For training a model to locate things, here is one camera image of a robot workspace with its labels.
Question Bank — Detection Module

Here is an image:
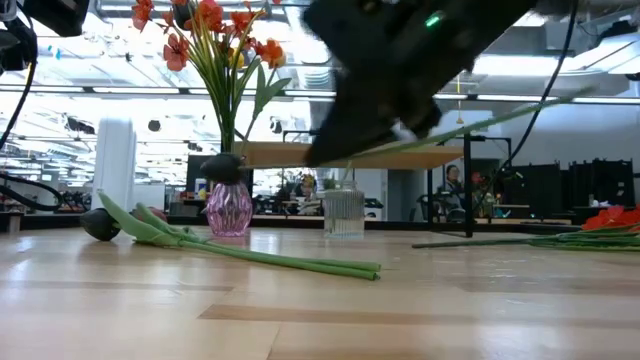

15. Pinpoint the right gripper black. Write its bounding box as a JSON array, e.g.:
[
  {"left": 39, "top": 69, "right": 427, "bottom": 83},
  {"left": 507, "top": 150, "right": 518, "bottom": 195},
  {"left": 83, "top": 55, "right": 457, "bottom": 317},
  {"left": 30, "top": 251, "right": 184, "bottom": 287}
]
[{"left": 302, "top": 0, "right": 471, "bottom": 166}]

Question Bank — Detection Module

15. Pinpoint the clear ribbed glass vase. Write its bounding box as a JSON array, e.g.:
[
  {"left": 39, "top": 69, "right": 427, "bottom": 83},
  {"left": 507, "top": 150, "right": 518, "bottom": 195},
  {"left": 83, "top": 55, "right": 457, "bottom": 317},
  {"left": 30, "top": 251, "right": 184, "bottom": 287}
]
[{"left": 323, "top": 180, "right": 366, "bottom": 240}]

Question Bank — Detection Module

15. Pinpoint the orange artificial flower bunch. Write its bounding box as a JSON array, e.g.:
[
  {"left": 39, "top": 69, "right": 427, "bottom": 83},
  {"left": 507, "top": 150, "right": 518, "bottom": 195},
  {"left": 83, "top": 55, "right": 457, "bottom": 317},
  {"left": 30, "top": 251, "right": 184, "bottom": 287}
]
[{"left": 130, "top": 0, "right": 294, "bottom": 154}]

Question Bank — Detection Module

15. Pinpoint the black artificial tulip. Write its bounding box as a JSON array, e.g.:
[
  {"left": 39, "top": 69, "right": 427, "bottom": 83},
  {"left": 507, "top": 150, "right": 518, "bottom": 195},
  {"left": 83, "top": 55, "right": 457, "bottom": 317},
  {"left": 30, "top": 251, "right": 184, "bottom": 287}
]
[
  {"left": 172, "top": 0, "right": 195, "bottom": 30},
  {"left": 199, "top": 85, "right": 596, "bottom": 185},
  {"left": 79, "top": 192, "right": 381, "bottom": 282}
]

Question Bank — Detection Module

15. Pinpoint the pink glass vase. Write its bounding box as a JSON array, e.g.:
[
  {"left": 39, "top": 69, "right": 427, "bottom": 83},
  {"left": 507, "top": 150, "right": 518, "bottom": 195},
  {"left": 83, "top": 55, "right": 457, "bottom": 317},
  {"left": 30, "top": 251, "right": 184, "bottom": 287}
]
[{"left": 205, "top": 179, "right": 254, "bottom": 237}]

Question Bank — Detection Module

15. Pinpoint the wooden shelf with black legs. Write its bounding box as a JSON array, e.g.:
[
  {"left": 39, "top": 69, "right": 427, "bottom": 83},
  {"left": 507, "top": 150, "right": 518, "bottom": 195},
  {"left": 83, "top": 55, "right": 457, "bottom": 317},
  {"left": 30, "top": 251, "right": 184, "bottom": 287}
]
[{"left": 233, "top": 127, "right": 514, "bottom": 239}]

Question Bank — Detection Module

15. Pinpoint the person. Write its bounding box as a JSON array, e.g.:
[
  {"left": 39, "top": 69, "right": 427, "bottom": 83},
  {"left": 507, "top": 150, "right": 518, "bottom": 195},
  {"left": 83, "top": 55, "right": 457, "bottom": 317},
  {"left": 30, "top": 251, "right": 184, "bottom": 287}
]
[
  {"left": 298, "top": 173, "right": 321, "bottom": 214},
  {"left": 442, "top": 163, "right": 466, "bottom": 221}
]

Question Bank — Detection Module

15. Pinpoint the black room divider panel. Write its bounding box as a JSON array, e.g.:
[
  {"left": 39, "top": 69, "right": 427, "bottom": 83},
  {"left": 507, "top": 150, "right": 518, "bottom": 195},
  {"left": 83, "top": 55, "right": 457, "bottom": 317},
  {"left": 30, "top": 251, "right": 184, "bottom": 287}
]
[
  {"left": 512, "top": 162, "right": 564, "bottom": 221},
  {"left": 569, "top": 158, "right": 636, "bottom": 221}
]

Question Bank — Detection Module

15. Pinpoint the black monitor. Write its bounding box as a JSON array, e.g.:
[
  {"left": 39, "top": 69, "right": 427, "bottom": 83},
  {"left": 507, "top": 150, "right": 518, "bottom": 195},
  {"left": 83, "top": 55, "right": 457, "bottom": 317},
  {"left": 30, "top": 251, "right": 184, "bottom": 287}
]
[{"left": 185, "top": 154, "right": 221, "bottom": 194}]

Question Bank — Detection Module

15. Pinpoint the ceiling light strip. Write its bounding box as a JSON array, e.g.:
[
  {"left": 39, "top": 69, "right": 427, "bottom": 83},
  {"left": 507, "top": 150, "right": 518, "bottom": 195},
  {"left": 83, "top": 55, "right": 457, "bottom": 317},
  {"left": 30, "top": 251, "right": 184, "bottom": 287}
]
[
  {"left": 432, "top": 92, "right": 640, "bottom": 105},
  {"left": 0, "top": 84, "right": 181, "bottom": 95}
]

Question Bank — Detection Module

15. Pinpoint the red artificial flower bunch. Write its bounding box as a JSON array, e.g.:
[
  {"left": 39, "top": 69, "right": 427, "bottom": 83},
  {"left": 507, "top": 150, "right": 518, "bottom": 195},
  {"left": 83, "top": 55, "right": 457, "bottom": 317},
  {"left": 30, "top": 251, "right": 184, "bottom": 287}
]
[{"left": 412, "top": 204, "right": 640, "bottom": 254}]

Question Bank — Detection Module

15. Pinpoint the white square pillar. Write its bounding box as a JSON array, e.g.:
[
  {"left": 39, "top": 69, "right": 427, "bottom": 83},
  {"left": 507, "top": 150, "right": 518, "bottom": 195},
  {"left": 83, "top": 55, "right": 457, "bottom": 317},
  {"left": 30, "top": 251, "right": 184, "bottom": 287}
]
[{"left": 91, "top": 117, "right": 137, "bottom": 214}]

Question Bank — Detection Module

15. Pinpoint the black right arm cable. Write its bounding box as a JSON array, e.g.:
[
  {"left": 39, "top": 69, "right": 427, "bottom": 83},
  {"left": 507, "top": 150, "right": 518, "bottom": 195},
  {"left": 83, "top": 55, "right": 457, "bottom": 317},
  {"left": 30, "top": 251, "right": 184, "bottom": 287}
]
[{"left": 472, "top": 0, "right": 581, "bottom": 211}]

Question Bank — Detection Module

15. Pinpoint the black metal table frame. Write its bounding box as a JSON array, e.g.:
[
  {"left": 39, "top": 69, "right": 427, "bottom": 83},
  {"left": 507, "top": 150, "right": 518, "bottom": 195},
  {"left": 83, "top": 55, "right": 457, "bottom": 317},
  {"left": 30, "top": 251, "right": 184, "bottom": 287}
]
[{"left": 0, "top": 212, "right": 640, "bottom": 236}]

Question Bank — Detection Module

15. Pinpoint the black curved hose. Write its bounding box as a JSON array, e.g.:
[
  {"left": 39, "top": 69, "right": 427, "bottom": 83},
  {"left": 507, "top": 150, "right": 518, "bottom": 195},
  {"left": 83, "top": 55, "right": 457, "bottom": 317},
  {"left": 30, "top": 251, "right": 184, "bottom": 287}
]
[{"left": 0, "top": 172, "right": 64, "bottom": 212}]

